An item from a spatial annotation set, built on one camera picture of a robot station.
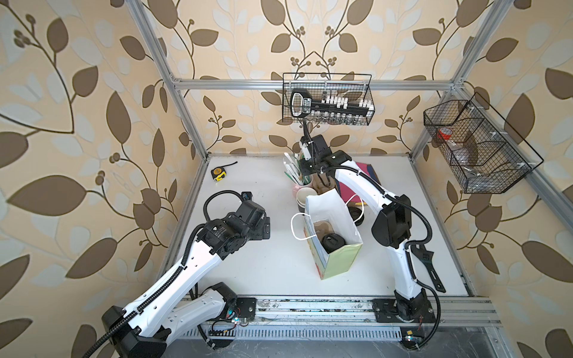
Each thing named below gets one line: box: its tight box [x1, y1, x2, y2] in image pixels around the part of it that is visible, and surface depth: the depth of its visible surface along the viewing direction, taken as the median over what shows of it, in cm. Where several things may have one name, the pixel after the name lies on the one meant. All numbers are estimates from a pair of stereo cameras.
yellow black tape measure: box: [210, 161, 239, 182], surface depth 113 cm
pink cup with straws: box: [282, 152, 314, 197], surface depth 93 cm
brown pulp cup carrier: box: [313, 220, 335, 243], surface depth 92 cm
